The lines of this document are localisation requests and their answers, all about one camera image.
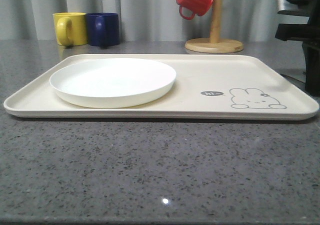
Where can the grey curtain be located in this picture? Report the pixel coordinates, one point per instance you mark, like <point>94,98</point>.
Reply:
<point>146,20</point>

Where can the silver metal fork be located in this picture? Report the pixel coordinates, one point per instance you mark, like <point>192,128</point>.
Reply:
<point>288,77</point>

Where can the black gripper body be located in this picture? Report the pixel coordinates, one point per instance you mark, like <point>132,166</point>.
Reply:
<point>308,32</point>

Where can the beige rabbit serving tray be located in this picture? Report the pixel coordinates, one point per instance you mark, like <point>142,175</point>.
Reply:
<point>230,87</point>

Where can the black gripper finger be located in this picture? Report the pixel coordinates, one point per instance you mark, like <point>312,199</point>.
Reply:
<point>311,51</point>

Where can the wooden mug tree stand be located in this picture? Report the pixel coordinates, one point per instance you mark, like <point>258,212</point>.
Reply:
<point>214,44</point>

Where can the yellow mug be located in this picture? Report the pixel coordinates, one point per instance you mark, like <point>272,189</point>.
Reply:
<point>70,28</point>

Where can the dark blue mug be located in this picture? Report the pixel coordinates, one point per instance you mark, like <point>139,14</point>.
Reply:
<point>103,29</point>

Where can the white round plate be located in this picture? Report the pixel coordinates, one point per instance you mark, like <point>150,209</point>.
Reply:
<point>113,82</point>

